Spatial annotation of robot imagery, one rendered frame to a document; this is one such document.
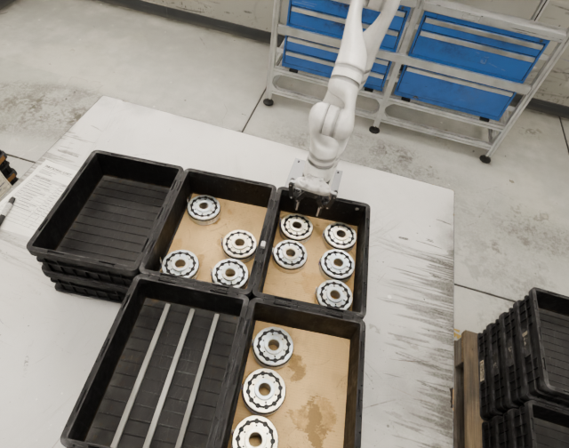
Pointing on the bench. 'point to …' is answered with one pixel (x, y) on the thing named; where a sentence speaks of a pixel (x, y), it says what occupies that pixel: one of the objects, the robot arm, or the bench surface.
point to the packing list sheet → (33, 198)
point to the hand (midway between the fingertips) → (308, 207)
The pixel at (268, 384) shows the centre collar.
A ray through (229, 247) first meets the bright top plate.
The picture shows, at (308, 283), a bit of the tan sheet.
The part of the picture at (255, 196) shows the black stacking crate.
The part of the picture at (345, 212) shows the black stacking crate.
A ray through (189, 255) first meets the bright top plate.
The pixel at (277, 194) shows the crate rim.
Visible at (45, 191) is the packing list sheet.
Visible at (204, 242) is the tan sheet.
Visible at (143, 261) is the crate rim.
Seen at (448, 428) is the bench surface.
